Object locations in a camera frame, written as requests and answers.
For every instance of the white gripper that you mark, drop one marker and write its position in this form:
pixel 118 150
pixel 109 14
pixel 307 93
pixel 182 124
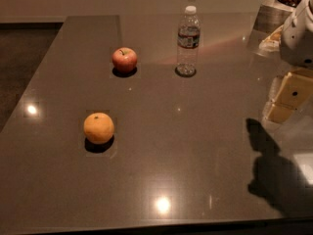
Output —
pixel 298 43

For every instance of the orange fruit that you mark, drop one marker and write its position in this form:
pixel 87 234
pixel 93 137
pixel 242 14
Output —
pixel 98 128

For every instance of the food package on table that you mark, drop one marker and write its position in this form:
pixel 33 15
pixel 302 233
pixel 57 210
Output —
pixel 272 42

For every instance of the metal container with dark contents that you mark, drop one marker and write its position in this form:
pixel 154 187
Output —
pixel 272 13

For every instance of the clear plastic water bottle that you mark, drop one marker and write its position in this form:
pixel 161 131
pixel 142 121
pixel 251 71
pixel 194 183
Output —
pixel 188 41

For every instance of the red apple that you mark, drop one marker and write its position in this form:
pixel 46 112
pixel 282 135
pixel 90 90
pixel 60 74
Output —
pixel 124 59

